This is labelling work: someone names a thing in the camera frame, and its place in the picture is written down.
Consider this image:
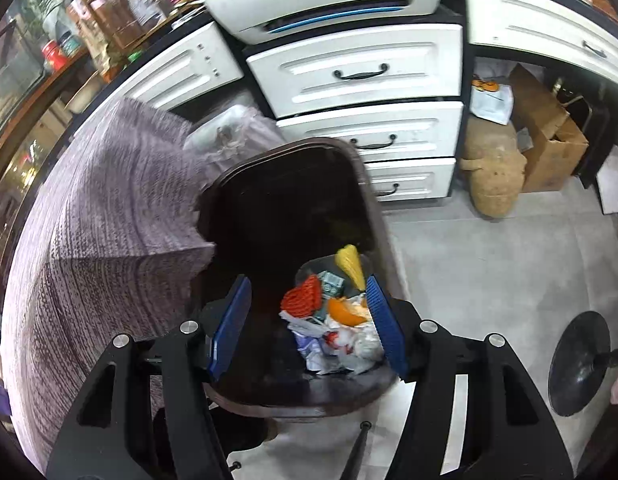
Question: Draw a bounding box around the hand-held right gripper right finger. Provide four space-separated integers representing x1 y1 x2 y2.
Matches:
364 274 575 480

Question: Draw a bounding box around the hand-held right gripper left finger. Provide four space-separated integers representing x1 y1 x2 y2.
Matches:
46 274 253 480

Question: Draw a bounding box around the large white tissue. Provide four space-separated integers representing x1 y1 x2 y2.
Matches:
339 322 386 376

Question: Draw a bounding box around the pale orange peel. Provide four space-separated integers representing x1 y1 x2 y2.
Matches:
326 297 373 329

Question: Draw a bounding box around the small printed packet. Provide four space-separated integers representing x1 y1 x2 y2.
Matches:
316 271 346 299

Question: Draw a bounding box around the yellow foam net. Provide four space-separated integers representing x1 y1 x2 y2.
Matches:
334 244 366 292

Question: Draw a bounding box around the orange foam net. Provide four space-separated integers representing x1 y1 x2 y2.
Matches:
280 274 324 319

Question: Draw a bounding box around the purple yogurt cup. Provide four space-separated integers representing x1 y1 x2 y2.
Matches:
291 332 326 368

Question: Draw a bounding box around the dark brown trash bin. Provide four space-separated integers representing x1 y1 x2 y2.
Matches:
191 137 406 419

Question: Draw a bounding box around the brown burlap sack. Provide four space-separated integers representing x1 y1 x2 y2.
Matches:
461 119 528 219

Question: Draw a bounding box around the black stool base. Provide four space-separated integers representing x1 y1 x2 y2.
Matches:
548 310 618 417

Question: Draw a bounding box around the clear plastic bag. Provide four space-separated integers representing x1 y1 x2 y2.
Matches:
182 103 263 162

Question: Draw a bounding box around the white package orange sticker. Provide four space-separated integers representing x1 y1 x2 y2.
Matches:
470 73 515 125

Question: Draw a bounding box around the cardboard box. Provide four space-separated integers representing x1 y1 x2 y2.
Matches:
506 63 589 194

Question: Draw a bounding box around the cream bowl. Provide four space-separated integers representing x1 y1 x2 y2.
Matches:
64 70 106 114

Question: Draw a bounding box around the wooden ledge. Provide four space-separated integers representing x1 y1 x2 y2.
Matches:
0 45 90 182

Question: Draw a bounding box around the red canister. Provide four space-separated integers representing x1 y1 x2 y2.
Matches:
41 40 70 72

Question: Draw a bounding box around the brown printed carton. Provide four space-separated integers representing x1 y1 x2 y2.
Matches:
86 0 158 49

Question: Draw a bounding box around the white drawer black handle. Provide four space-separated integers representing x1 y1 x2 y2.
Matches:
463 0 618 92
364 157 458 201
276 101 464 164
246 23 464 119

